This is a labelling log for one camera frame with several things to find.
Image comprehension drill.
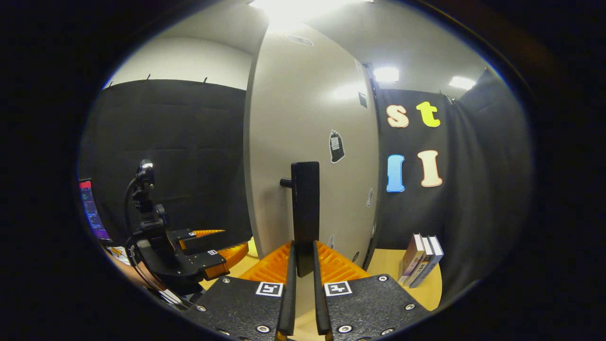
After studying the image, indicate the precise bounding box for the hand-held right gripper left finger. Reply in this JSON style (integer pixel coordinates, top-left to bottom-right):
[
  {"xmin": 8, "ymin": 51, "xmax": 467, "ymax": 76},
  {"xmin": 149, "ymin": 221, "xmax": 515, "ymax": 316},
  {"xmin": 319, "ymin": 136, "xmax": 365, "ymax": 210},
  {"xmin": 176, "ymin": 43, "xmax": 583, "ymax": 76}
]
[{"xmin": 187, "ymin": 241, "xmax": 297, "ymax": 341}]

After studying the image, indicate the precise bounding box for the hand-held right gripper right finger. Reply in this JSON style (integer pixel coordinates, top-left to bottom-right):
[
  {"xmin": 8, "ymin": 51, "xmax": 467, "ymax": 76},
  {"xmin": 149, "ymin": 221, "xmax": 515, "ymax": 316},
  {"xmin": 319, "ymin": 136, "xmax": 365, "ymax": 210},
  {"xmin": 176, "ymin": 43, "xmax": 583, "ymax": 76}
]
[{"xmin": 312, "ymin": 241, "xmax": 431, "ymax": 341}]

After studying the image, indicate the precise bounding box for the black door handle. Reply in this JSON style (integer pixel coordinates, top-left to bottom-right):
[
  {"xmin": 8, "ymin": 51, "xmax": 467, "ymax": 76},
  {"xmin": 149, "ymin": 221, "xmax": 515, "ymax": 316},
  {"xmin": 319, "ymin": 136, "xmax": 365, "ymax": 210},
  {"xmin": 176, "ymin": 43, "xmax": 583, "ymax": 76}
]
[{"xmin": 279, "ymin": 162, "xmax": 320, "ymax": 278}]

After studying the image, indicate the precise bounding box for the grey cabinet door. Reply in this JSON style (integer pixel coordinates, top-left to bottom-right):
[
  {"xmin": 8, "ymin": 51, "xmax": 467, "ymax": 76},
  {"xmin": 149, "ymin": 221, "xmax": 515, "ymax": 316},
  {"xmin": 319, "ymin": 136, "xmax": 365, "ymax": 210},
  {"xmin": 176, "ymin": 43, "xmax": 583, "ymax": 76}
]
[{"xmin": 243, "ymin": 21, "xmax": 380, "ymax": 320}]

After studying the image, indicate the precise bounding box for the white printed paper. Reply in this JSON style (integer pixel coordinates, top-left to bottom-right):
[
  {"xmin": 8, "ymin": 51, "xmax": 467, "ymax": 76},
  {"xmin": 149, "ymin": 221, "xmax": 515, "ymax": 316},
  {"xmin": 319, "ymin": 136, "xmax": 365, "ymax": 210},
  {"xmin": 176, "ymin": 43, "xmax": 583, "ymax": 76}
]
[{"xmin": 105, "ymin": 245, "xmax": 132, "ymax": 267}]

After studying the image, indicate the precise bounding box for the computer monitor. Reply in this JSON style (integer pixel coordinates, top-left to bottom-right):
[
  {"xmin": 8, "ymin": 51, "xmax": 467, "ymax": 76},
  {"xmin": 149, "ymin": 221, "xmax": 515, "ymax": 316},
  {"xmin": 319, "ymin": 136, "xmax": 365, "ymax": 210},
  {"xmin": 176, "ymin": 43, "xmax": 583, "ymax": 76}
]
[{"xmin": 78, "ymin": 179, "xmax": 112, "ymax": 242}]

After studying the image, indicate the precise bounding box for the black backdrop cloth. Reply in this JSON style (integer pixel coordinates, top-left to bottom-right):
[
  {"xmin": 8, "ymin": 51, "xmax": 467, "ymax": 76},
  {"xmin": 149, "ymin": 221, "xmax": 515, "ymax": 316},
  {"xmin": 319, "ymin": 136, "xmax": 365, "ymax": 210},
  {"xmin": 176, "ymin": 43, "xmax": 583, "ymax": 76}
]
[{"xmin": 78, "ymin": 69, "xmax": 531, "ymax": 304}]

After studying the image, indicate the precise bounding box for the small ceiling light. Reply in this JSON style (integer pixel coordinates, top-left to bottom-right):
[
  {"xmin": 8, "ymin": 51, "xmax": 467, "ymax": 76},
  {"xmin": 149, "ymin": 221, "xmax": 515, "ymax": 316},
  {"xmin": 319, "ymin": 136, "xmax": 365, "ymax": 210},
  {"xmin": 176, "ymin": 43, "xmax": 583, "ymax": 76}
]
[{"xmin": 373, "ymin": 66, "xmax": 400, "ymax": 83}]

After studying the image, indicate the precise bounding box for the large ceiling light panel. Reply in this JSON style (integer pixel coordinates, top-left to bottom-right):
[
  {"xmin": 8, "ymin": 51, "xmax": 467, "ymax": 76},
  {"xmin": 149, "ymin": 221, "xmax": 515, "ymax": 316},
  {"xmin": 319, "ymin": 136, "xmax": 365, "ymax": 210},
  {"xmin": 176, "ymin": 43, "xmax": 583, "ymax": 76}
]
[{"xmin": 249, "ymin": 0, "xmax": 374, "ymax": 31}]

